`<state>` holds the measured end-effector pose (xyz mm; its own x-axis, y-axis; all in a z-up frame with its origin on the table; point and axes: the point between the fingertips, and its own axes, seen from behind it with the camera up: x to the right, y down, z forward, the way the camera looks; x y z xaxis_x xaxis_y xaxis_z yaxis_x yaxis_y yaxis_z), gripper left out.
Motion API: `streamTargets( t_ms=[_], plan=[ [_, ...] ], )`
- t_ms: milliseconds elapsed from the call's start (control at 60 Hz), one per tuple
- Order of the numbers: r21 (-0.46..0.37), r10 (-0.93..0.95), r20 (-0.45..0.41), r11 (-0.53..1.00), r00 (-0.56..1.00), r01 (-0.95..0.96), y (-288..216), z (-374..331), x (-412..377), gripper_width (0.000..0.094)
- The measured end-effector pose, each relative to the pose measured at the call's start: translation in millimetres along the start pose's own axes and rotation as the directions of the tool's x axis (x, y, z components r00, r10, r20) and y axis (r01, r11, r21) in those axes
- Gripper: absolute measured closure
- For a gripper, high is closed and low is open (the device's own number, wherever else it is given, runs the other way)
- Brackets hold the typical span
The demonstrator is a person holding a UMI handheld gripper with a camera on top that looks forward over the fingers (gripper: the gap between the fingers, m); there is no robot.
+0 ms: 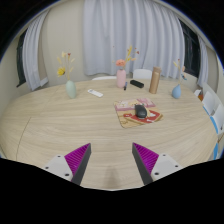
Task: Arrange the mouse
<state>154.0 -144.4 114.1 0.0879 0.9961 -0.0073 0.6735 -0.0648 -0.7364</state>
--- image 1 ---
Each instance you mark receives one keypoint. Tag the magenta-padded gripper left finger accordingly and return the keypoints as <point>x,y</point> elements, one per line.
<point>74,161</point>

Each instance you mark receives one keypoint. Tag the white chair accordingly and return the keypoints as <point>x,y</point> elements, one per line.
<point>218,118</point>
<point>142,73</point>
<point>209,102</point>
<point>104,78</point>

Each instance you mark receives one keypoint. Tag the white remote control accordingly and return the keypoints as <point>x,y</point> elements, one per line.
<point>95,93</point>

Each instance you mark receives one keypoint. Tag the black computer mouse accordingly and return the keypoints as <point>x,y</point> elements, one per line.
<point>140,111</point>

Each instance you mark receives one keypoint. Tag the pink vase with orange flowers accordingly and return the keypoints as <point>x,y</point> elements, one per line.
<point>121,79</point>

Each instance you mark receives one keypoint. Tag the blue vase with dried flowers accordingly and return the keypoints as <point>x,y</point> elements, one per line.
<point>176,92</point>

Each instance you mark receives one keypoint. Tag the black and blue marker pen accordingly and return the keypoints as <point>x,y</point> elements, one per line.
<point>125,86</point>

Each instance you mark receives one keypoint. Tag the wide white curtain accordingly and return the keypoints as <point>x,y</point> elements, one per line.
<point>133,33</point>

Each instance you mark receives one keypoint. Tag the green vase with yellow flowers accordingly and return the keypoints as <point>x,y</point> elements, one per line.
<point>70,90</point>

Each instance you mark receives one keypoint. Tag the dark window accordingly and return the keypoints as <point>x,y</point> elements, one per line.
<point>21,60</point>
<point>190,50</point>

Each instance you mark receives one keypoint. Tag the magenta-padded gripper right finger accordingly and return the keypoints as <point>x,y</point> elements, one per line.
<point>148,161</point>

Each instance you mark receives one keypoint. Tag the cartoon print mouse pad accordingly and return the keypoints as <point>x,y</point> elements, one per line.
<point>125,120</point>

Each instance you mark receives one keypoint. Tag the bronze drink bottle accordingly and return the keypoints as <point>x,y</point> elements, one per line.
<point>155,81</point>

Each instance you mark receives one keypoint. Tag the black rectangular case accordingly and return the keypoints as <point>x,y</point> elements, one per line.
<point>137,83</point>

